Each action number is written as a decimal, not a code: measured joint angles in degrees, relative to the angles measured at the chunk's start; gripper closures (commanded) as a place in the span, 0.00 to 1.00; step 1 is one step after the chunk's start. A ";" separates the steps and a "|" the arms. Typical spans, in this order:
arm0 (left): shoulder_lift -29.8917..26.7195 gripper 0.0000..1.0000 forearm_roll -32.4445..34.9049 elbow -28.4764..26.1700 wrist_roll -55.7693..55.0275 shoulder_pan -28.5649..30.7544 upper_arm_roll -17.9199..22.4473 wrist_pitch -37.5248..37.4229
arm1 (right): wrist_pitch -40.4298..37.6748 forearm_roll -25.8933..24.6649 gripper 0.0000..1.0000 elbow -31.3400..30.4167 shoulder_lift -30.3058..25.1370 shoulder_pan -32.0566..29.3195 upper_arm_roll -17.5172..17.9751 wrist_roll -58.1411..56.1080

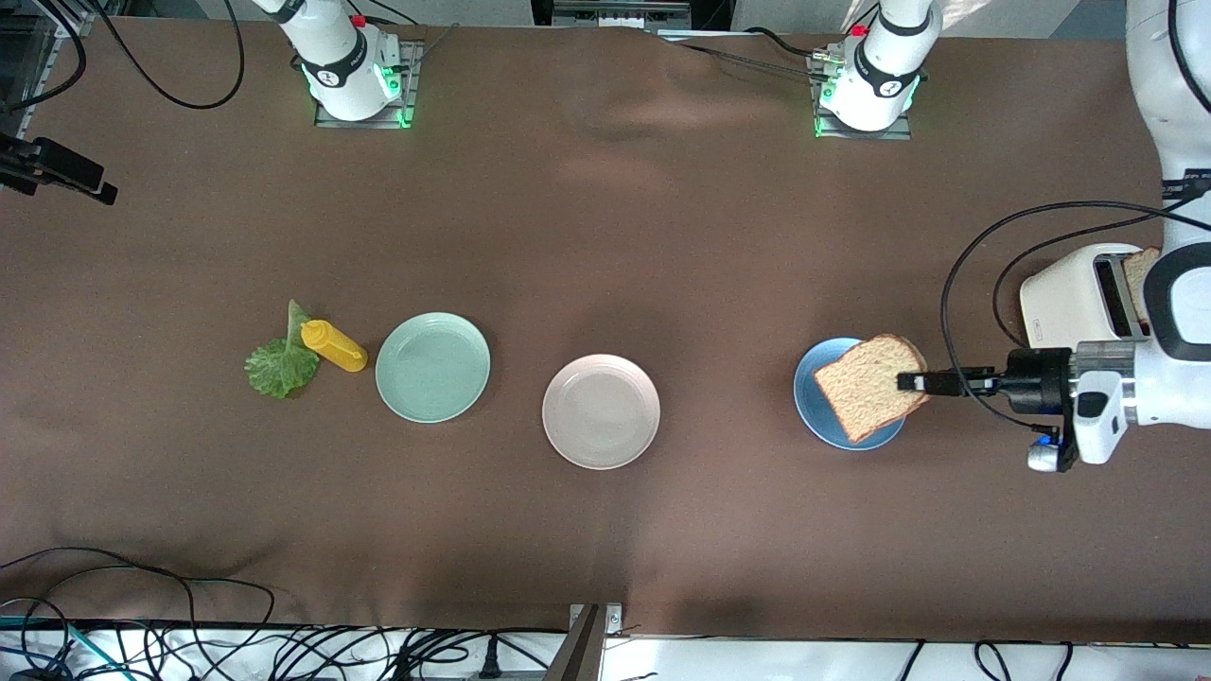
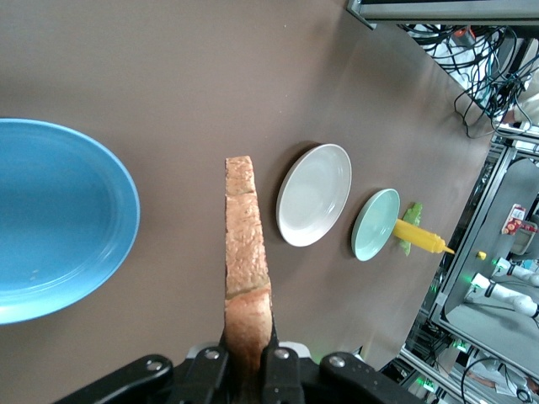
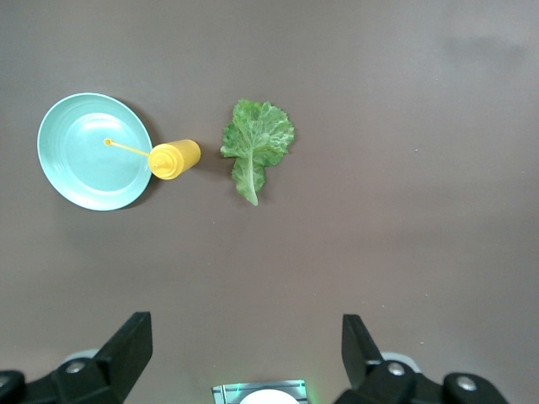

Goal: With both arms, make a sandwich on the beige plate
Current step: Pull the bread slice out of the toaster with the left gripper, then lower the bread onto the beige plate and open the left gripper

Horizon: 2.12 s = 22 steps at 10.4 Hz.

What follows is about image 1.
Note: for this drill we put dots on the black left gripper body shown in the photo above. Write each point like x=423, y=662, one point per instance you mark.
x=1039, y=381

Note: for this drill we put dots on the brown bread slice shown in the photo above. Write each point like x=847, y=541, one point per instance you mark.
x=1140, y=284
x=866, y=388

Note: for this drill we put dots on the green lettuce leaf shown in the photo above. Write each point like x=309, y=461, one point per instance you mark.
x=279, y=369

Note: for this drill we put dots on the yellow squeeze bottle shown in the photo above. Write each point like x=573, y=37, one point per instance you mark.
x=336, y=347

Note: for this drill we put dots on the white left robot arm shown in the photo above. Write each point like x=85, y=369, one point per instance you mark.
x=1173, y=142

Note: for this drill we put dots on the blue plate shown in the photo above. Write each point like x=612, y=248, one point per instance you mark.
x=804, y=407

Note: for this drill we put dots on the beige plate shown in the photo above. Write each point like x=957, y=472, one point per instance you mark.
x=601, y=411

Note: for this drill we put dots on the mint green plate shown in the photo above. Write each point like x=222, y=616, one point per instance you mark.
x=433, y=367

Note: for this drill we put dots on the white toaster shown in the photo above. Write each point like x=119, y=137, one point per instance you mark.
x=1060, y=293

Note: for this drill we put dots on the brown table cloth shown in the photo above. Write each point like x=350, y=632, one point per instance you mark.
x=662, y=236

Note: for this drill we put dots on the black equipment housing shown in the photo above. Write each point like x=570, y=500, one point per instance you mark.
x=710, y=11

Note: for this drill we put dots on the grey slotted metal unit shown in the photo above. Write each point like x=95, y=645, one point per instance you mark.
x=615, y=14

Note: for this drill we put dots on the black power plug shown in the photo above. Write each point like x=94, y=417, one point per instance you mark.
x=489, y=662

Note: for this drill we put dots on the aluminium frame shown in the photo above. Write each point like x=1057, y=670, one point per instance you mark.
x=71, y=21

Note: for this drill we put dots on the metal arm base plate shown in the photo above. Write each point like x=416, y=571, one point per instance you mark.
x=409, y=85
x=903, y=132

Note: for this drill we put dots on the aluminium profile with bracket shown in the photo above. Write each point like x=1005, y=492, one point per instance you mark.
x=582, y=648

